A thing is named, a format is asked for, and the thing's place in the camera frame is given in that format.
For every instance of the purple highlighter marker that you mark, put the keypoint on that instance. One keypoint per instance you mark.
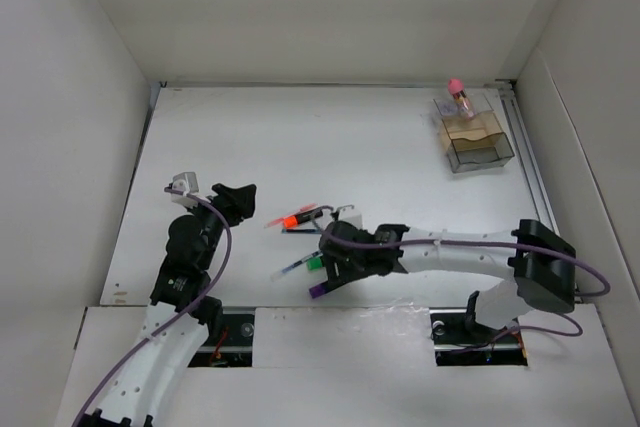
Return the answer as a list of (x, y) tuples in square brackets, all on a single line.
[(318, 290)]

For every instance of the clear plastic tray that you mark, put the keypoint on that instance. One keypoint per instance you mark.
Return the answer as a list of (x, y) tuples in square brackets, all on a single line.
[(479, 100)]

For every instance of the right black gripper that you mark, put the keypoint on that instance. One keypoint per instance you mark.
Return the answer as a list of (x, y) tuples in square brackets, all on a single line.
[(345, 272)]

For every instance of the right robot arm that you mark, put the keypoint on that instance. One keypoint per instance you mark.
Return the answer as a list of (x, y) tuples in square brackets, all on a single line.
[(533, 266)]

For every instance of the aluminium rail frame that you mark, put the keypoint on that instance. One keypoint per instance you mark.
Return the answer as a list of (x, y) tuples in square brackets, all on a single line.
[(373, 146)]

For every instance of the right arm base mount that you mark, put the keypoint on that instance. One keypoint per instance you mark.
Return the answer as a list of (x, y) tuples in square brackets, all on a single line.
[(459, 341)]

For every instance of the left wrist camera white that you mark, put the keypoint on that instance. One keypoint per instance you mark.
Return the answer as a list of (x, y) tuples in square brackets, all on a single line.
[(182, 186)]

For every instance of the grey plastic tray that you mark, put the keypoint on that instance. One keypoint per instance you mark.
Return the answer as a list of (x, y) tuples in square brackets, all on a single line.
[(466, 155)]

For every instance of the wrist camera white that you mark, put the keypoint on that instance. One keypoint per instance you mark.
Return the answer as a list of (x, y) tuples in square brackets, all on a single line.
[(348, 213), (182, 186)]

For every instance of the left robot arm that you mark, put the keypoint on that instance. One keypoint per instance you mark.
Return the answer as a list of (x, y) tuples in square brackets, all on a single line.
[(180, 316)]

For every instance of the green highlighter marker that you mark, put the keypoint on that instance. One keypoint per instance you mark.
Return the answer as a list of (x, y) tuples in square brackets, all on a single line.
[(316, 263)]

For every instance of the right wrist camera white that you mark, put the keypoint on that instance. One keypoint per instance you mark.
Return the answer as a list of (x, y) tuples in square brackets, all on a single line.
[(348, 213)]

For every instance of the amber plastic tray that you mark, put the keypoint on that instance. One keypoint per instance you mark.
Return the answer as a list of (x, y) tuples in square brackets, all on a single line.
[(470, 134)]

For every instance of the orange highlighter marker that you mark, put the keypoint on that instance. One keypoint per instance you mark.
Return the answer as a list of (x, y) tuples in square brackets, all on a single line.
[(300, 218)]

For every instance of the pink cap lead tube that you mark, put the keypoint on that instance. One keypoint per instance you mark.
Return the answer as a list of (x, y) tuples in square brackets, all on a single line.
[(457, 90)]

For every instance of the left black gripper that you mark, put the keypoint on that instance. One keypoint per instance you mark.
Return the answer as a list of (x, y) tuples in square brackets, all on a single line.
[(236, 203)]

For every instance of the blue pen refill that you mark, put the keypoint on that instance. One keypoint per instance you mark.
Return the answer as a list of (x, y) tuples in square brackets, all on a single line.
[(311, 231), (284, 271)]

